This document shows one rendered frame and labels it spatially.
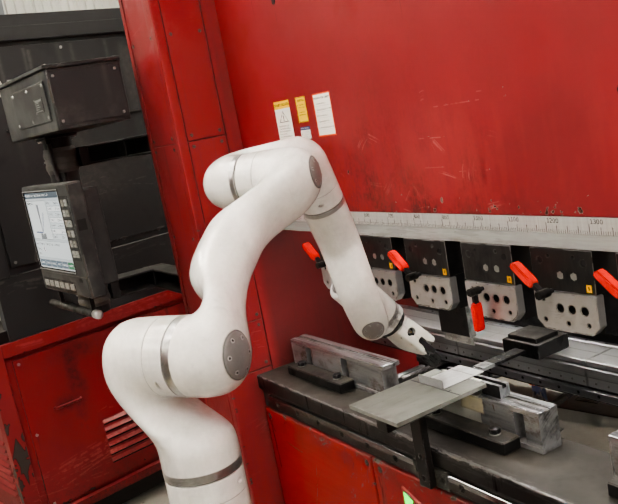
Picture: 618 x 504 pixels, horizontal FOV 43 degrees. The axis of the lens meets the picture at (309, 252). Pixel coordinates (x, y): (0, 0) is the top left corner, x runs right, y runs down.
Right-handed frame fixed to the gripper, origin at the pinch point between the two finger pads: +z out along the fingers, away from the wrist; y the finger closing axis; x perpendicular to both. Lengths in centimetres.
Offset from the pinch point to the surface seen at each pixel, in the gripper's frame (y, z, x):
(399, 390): 4.8, 0.5, 9.8
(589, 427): 102, 187, -56
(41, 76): 103, -95, -19
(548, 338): -6.2, 23.9, -21.7
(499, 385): -13.2, 10.0, -1.5
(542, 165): -37, -30, -31
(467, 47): -21, -49, -47
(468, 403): -4.1, 13.0, 3.8
